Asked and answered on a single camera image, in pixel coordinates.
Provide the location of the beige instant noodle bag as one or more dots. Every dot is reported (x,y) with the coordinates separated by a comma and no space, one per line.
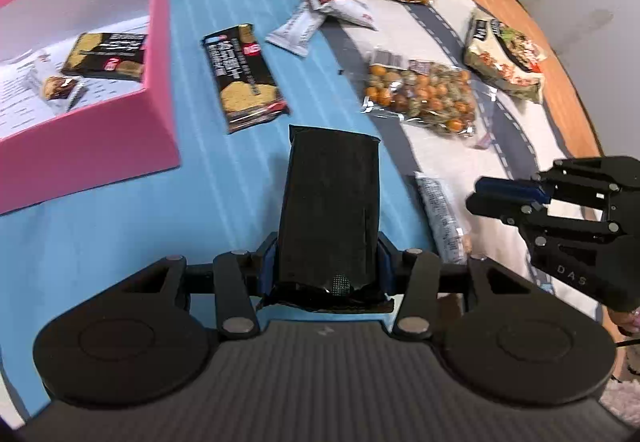
(500,61)

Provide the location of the black cracker packet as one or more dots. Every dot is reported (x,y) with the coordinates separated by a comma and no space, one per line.
(105,54)
(240,71)

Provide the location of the white snack bar packet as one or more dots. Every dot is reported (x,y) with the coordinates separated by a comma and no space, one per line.
(295,31)
(345,9)

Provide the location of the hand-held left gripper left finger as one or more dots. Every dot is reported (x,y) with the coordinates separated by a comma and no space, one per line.
(267,267)

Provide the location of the road print table cloth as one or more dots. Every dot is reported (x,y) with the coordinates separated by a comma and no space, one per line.
(210,182)

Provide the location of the plain black snack packet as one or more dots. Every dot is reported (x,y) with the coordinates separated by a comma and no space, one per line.
(325,202)

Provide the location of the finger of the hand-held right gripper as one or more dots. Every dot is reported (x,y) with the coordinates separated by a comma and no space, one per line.
(520,189)
(500,209)

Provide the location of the white printed paper sheet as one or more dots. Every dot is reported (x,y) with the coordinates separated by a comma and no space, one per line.
(15,106)

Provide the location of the grey speckled snack packet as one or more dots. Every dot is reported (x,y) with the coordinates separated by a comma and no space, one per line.
(440,217)

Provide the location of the white fluffy rug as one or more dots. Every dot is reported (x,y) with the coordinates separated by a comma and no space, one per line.
(622,402)

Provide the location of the pink cardboard box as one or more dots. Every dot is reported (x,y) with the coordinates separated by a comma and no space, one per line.
(90,146)

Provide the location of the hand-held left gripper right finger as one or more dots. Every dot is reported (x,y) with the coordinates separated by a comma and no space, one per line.
(384,267)

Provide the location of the person's right hand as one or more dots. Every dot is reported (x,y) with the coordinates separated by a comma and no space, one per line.
(627,322)

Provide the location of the small white snack bar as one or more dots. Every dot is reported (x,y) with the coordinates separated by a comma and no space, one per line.
(55,89)

